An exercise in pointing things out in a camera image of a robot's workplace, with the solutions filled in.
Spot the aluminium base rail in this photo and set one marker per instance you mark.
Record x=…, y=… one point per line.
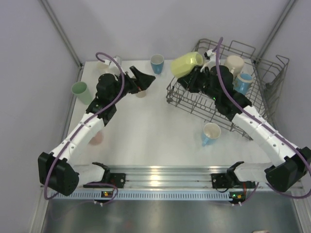
x=168, y=177

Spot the grey wire dish rack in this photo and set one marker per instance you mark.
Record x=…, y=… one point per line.
x=264, y=92

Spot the blue butterfly mug orange inside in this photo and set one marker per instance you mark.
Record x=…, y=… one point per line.
x=242, y=83

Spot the floral cream mug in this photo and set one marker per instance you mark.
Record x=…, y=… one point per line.
x=235, y=64

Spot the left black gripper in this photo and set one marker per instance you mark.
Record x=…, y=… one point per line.
x=143, y=81

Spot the beige tumbler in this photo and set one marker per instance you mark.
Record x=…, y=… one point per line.
x=141, y=94

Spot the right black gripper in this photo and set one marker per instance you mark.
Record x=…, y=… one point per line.
x=189, y=82

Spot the pale yellow-green mug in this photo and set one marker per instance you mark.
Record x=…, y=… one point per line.
x=183, y=65

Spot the white mug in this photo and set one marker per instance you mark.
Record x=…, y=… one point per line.
x=102, y=65

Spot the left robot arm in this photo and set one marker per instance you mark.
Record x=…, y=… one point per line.
x=58, y=169

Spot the green tumbler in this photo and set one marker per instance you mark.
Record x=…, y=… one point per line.
x=82, y=92

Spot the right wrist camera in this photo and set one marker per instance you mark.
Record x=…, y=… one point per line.
x=209, y=59

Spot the pink mug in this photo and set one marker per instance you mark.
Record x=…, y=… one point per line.
x=97, y=139

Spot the perforated cable tray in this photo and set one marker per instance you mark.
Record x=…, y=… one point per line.
x=151, y=195

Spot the dark blue mug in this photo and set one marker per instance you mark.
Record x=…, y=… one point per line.
x=157, y=63

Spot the light blue mug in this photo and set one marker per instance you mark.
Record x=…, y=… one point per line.
x=211, y=132

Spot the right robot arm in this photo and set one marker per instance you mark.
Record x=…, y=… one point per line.
x=288, y=163

